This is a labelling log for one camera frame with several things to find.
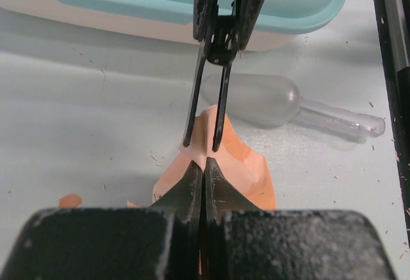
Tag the orange cat litter bag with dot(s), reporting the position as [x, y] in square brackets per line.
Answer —
[243, 167]

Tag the teal litter box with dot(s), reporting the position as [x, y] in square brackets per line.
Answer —
[278, 22]

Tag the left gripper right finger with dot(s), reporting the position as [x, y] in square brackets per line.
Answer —
[245, 242]

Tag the black bag clip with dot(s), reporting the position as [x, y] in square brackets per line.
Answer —
[219, 46]

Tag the clear plastic scoop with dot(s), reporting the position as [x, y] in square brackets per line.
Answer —
[270, 101]

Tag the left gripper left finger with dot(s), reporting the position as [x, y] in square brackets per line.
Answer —
[157, 242]

